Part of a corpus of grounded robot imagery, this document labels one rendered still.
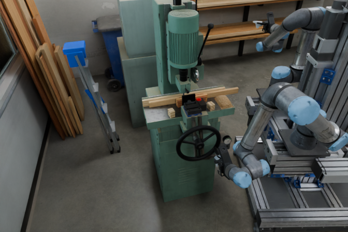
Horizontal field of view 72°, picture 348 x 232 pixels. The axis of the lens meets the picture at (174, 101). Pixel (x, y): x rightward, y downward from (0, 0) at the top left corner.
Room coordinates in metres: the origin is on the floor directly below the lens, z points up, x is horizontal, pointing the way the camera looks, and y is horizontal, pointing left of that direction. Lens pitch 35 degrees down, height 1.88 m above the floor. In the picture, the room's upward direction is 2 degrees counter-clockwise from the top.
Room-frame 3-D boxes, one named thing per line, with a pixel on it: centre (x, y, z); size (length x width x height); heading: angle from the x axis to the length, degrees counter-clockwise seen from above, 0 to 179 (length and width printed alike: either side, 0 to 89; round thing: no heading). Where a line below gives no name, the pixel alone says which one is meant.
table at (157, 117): (1.28, -0.11, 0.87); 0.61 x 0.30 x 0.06; 103
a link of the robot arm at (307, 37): (1.57, -0.91, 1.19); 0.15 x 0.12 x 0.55; 104
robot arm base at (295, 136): (1.04, -0.78, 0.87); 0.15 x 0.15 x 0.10
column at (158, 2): (1.67, 0.00, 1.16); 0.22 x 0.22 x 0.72; 13
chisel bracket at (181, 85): (1.40, -0.06, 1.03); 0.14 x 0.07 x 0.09; 13
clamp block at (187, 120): (1.20, -0.13, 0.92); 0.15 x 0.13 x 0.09; 103
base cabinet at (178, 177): (1.50, -0.04, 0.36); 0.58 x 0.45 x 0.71; 13
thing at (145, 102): (1.41, -0.08, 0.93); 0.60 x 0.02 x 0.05; 103
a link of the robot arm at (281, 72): (1.54, -0.79, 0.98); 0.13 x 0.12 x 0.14; 104
